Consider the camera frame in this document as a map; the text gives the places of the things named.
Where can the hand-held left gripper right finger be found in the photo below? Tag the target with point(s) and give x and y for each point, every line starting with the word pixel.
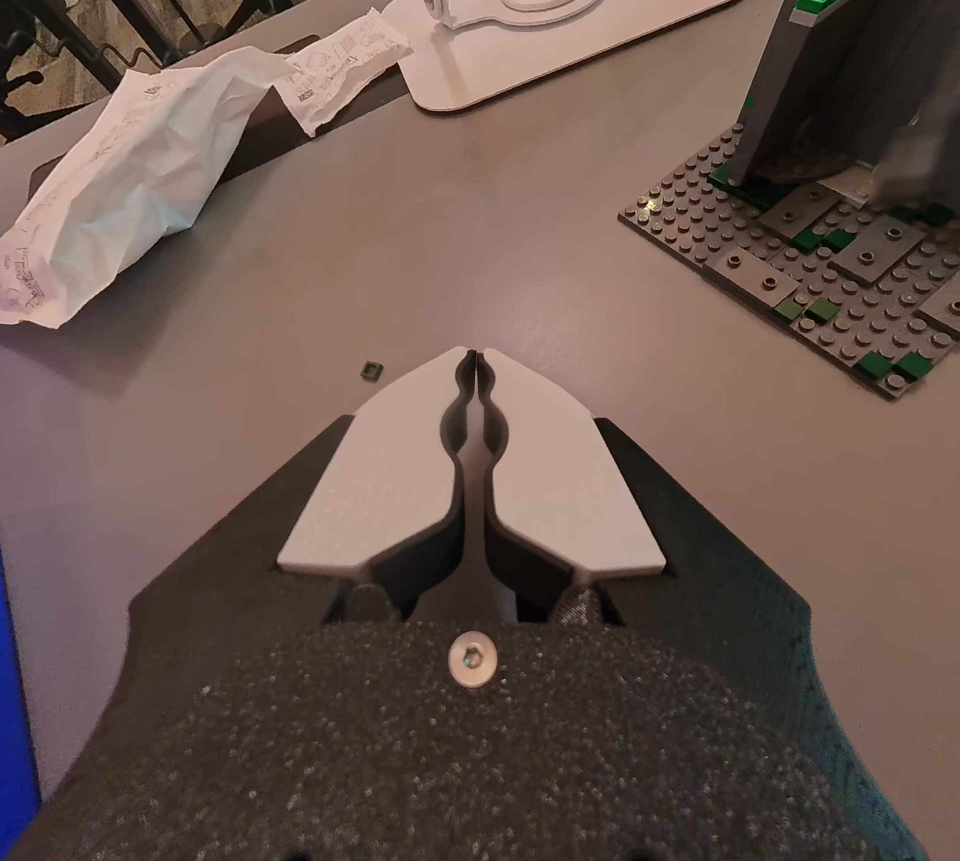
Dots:
pixel 577 493

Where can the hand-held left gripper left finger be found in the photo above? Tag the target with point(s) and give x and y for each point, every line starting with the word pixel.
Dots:
pixel 360 493

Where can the small dark brick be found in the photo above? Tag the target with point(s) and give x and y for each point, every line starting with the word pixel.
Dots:
pixel 372 370

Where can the grey brick build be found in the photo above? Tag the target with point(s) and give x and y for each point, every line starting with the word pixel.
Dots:
pixel 825 261

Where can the blue plastic bin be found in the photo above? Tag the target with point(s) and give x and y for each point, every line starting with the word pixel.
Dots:
pixel 15 688

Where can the paper bag with line drawings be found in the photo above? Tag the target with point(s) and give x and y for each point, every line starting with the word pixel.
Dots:
pixel 150 171

